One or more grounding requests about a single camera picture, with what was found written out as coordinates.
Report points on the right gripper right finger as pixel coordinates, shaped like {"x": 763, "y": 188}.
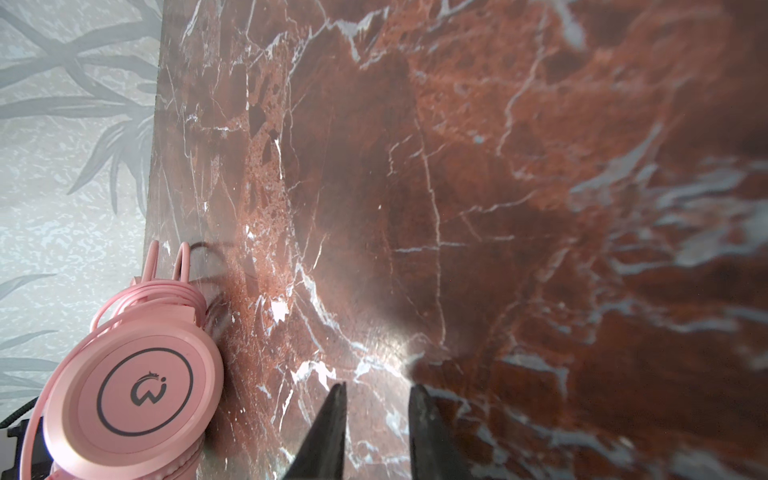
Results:
{"x": 432, "y": 451}

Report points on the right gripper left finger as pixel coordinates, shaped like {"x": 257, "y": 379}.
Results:
{"x": 322, "y": 453}

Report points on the pink headphones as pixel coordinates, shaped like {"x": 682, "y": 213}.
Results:
{"x": 133, "y": 399}

